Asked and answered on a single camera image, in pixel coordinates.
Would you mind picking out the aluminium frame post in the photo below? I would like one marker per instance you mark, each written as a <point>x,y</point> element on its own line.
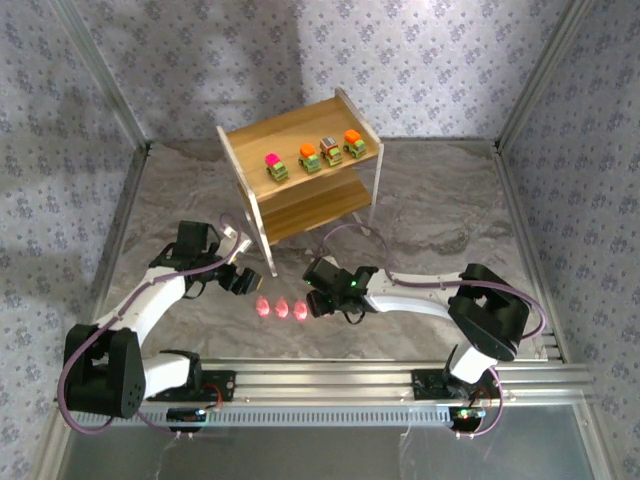
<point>540,75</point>
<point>106,75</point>

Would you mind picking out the right controller board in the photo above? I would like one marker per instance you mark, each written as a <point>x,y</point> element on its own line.
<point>465,415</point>

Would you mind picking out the wooden shelf with white sides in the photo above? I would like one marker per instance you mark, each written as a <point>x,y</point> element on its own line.
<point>300,200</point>

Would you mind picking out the controller board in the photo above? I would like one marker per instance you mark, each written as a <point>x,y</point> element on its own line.
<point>182,414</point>
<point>465,415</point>

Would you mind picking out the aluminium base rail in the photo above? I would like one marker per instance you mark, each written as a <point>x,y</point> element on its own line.
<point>325,382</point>

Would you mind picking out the aluminium right frame post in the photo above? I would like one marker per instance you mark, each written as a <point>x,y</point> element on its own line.
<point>540,75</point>

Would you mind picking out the aluminium left side rail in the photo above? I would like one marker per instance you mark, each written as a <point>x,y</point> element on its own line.
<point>127,200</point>

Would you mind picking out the green toy truck orange load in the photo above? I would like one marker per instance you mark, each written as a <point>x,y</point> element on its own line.
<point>354,144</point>
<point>309,158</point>

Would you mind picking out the green toy truck pink load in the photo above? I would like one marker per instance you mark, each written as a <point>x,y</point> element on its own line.
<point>276,168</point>

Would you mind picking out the aluminium left frame post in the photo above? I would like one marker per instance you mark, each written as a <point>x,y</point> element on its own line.
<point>106,75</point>

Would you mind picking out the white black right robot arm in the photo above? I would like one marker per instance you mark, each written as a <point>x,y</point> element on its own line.
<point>415,302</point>

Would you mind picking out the left controller board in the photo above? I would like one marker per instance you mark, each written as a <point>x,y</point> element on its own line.
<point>182,414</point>

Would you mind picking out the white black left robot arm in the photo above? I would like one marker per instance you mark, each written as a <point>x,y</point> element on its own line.
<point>155,300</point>

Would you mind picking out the green toy truck grey load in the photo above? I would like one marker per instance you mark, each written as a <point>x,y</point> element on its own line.
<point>330,150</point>

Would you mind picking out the grey metal panel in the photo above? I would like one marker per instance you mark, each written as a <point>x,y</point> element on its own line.
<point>320,455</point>

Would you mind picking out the aluminium right side rail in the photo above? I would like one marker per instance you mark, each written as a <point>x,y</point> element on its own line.
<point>515,200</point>

